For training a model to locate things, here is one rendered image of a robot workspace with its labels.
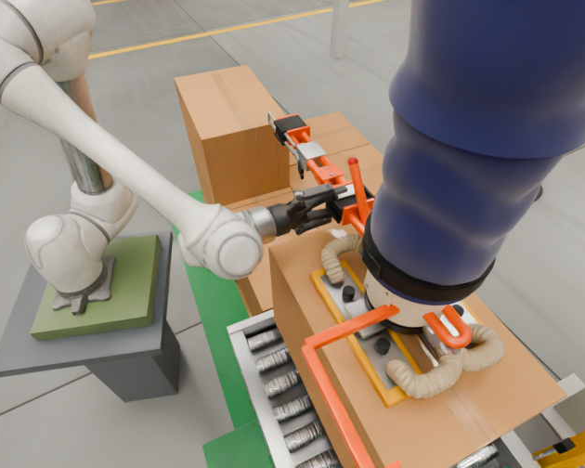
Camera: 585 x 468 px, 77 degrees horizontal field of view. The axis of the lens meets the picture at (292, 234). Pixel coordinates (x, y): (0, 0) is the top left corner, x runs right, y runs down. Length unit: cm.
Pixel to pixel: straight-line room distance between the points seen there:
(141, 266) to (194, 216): 74
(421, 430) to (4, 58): 99
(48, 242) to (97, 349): 36
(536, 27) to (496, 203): 21
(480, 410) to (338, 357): 28
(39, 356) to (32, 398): 89
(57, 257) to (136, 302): 27
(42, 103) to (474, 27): 70
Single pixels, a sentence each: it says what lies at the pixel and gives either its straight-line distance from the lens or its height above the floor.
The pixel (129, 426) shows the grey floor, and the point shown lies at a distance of 203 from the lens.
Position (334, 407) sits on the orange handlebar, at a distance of 64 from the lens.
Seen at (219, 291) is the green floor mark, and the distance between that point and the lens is 221.
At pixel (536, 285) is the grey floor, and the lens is 263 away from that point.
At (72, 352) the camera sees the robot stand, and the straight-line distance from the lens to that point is 136.
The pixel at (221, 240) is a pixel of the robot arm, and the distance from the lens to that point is 61.
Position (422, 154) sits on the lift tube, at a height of 156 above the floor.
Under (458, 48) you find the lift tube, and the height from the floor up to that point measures 169.
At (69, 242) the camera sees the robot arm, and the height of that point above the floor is 104.
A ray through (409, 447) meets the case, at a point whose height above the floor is 108.
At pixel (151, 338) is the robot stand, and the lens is 128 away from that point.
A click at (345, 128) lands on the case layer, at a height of 54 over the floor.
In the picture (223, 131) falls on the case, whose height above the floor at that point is 94.
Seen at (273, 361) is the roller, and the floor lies 55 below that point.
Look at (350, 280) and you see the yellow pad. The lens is 89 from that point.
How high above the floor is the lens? 183
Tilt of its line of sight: 49 degrees down
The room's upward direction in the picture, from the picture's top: straight up
